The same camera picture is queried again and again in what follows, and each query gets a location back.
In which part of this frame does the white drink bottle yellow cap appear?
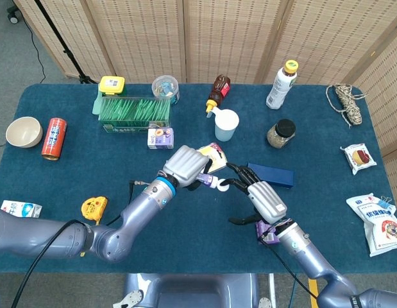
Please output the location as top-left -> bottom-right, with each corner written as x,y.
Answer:
266,59 -> 300,110

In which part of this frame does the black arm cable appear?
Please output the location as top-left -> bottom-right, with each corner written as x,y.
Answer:
8,179 -> 151,308
260,234 -> 317,299

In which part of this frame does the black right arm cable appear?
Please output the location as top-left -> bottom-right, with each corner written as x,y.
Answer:
260,234 -> 317,299

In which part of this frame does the cream bowl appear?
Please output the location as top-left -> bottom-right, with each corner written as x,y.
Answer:
5,116 -> 44,149

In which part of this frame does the glass jar black lid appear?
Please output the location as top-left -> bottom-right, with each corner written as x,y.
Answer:
266,119 -> 297,150

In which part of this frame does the bundle of twine rope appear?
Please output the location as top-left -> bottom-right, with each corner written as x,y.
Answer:
325,83 -> 368,128

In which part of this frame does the small purple juice carton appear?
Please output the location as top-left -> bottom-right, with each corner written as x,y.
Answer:
147,127 -> 175,150

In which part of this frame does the white table leg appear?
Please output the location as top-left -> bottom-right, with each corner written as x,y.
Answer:
268,273 -> 278,308

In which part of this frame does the clear round tub of clips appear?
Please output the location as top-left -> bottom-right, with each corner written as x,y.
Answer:
151,74 -> 181,105

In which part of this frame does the yellow lid container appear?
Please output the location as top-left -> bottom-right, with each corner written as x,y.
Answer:
98,76 -> 126,98

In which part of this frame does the small purple packet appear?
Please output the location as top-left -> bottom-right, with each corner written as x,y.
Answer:
255,219 -> 281,246

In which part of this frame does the yellow tape measure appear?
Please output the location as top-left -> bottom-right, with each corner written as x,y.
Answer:
81,195 -> 108,225

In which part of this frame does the black tripod stand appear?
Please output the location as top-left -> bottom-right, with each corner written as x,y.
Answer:
34,0 -> 98,85

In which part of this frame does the blue cable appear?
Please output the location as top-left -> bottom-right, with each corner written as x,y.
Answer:
289,273 -> 298,308

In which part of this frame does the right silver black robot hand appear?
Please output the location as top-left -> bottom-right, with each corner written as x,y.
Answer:
222,162 -> 288,226

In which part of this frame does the razor in yellow blister pack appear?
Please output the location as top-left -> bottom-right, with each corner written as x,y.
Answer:
197,142 -> 228,174

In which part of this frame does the white snack packet red print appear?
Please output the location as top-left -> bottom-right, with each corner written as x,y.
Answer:
340,142 -> 378,176

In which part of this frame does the red drink can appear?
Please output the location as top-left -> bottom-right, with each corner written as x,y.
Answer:
41,117 -> 68,161

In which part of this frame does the white blue milk carton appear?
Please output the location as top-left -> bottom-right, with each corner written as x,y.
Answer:
0,200 -> 43,219

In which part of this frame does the blue binder clip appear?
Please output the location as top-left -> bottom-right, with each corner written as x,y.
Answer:
376,195 -> 397,212

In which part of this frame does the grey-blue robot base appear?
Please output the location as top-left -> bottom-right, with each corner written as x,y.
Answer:
113,273 -> 276,308

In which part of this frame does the light blue plastic cup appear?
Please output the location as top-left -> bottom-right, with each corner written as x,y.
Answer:
210,107 -> 240,142

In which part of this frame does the blue tablecloth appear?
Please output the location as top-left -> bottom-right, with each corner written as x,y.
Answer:
0,83 -> 397,275

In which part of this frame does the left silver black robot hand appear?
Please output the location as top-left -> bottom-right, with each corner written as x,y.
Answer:
159,144 -> 218,193

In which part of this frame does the small purple white-capped bottle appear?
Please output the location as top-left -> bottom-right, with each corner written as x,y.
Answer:
198,172 -> 230,193

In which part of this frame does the thin black floor cable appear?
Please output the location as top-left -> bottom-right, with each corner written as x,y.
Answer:
23,19 -> 47,85

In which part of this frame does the green tea bag box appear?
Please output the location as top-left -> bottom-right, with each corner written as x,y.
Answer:
97,96 -> 172,134

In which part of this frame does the brown syrup bottle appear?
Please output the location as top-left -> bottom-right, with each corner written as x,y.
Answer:
205,74 -> 232,119

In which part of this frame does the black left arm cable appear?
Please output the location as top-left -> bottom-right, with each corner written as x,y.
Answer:
8,179 -> 151,308

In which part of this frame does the white powder bag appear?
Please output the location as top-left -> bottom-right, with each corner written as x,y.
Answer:
346,192 -> 397,257

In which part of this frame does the dark blue long box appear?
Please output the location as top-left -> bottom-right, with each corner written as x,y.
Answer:
248,162 -> 296,190

